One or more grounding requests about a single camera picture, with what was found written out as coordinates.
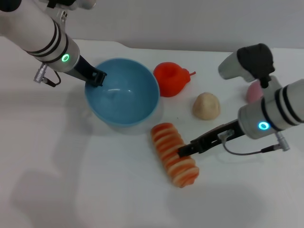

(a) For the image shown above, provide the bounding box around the blue bowl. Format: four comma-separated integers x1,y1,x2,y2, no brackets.
85,57,160,126

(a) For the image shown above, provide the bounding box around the right arm connector cable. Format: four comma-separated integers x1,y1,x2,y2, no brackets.
218,130,291,155

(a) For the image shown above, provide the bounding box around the beige round bun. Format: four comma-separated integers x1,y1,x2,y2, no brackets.
191,92,221,121

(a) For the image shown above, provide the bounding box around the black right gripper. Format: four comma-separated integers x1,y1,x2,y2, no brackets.
178,120,245,158

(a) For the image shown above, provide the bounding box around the left wrist camera housing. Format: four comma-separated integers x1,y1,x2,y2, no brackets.
46,0,97,10

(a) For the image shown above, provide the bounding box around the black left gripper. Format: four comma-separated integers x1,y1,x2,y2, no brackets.
72,55,108,88

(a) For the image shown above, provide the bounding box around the arm connector cable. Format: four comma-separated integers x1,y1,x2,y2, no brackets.
33,63,62,87
218,130,291,155

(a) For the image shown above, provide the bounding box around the right wrist camera housing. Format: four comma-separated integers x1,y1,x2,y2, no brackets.
218,43,276,89

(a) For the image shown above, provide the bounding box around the left arm connector cable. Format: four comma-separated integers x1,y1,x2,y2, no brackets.
33,63,62,87

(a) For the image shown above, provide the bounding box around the red pear toy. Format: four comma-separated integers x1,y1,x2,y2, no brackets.
153,62,197,98

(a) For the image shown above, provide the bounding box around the tan ridged shrimp toy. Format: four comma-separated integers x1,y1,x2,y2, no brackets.
151,122,200,189

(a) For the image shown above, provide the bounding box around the pink peach toy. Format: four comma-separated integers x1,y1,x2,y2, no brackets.
246,79,264,104

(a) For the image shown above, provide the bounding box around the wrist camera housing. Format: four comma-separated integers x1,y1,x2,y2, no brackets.
46,0,97,10
218,43,276,89

